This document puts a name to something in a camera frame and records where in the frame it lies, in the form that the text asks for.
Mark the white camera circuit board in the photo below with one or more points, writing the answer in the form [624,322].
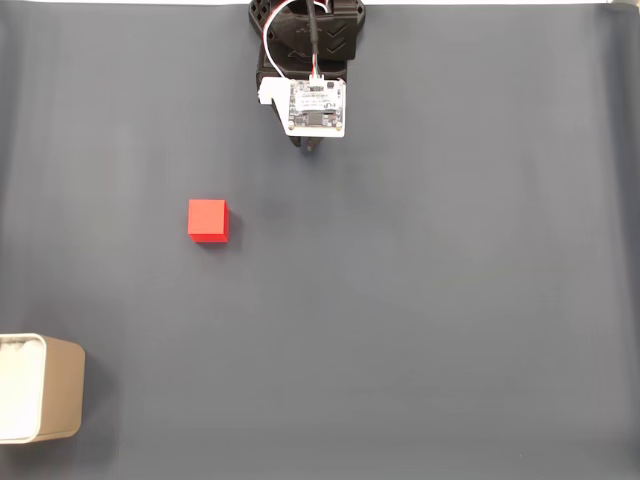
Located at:
[317,107]

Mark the beige box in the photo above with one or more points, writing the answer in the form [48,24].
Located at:
[60,390]

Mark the grey table mat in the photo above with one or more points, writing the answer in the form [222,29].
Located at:
[400,300]

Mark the red cube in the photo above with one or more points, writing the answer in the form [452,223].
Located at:
[207,217]

